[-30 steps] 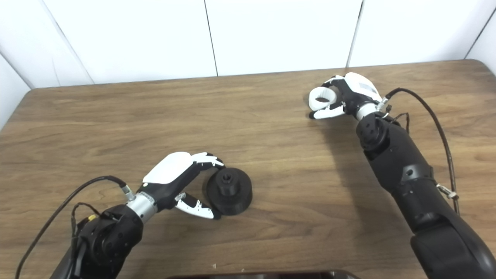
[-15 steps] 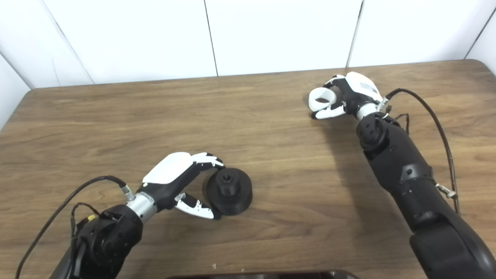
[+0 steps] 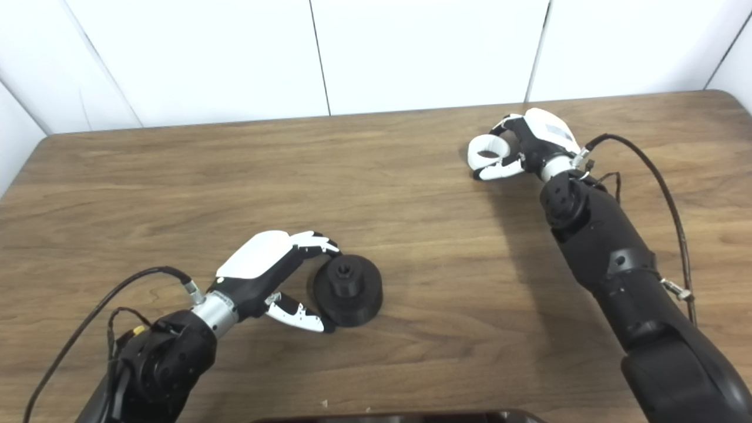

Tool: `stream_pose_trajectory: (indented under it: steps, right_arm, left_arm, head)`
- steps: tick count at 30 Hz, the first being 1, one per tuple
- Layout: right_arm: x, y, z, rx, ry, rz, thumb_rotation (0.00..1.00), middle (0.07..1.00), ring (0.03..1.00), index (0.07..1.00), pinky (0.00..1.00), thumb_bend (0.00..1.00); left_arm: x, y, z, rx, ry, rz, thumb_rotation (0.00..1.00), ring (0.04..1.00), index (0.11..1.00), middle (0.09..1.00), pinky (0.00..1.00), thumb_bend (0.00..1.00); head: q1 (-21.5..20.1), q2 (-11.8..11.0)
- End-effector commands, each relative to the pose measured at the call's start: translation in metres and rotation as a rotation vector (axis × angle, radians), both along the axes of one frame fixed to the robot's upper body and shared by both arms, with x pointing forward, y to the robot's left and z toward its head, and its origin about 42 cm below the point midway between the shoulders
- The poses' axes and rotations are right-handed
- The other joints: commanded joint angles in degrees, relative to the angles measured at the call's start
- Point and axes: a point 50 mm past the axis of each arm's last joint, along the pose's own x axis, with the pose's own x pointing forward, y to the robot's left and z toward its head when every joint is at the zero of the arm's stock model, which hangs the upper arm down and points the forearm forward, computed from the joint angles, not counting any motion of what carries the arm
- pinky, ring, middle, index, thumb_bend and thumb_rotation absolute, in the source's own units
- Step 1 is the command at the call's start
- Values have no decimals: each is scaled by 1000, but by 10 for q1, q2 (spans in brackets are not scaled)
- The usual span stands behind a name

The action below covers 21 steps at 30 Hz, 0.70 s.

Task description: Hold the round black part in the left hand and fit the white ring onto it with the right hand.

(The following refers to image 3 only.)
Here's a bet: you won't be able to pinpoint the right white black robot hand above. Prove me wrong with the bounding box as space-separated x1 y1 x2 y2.
473 108 582 182

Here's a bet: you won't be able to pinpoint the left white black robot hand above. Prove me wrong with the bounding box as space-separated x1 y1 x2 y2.
214 230 341 334

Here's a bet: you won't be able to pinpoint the white plastic ring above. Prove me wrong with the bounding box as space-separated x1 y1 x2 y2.
467 135 512 172

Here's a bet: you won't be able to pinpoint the round black stepped part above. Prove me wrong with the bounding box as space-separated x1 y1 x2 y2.
313 254 384 328

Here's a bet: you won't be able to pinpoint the dark glossy robot body edge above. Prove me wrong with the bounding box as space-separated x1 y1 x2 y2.
250 409 547 423

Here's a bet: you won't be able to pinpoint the thin wires on right arm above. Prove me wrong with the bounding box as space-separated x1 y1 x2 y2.
579 159 622 205

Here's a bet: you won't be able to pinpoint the thin wires on arm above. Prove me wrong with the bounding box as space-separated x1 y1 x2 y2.
106 307 155 359
579 159 622 205

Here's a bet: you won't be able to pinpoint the black cable at left wrist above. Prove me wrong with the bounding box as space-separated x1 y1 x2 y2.
22 266 206 423

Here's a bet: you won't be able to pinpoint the thin wires on left arm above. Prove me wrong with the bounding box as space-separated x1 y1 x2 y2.
106 307 155 359

